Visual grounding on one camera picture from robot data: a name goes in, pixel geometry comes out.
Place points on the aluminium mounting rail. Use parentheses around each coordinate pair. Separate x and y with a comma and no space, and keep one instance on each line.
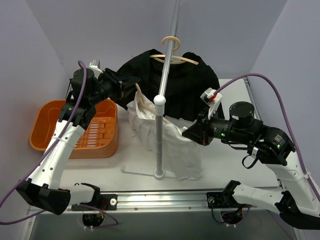
(162,200)

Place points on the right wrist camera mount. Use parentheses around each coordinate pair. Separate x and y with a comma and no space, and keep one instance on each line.
(213,100)

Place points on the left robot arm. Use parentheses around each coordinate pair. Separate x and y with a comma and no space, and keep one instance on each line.
(41,187)

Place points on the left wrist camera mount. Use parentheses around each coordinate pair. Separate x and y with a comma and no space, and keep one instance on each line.
(95,66)

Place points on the beige wooden hanger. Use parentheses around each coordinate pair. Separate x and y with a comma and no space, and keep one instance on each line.
(145,110)
(175,60)

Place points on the orange plastic basket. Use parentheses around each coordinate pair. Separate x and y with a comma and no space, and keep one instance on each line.
(99,141)

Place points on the silver clothes rack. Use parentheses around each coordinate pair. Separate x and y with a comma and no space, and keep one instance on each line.
(160,172)

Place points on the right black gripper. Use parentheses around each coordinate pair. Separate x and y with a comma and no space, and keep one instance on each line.
(205,130)

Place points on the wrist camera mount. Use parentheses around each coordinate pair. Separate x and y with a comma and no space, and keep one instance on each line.
(95,66)
(213,100)

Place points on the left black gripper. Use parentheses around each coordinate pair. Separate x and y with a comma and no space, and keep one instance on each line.
(120,84)

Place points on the black garment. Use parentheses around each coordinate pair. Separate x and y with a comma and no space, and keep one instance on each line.
(185,84)

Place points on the white pleated skirt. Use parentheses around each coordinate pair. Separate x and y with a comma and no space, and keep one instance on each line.
(180,155)

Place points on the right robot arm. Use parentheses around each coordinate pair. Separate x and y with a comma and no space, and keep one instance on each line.
(297,204)

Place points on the beige wooden hanger rear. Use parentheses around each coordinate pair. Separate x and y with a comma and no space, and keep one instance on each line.
(175,60)

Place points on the beige wooden hanger front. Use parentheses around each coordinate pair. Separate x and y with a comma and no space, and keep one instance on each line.
(145,110)

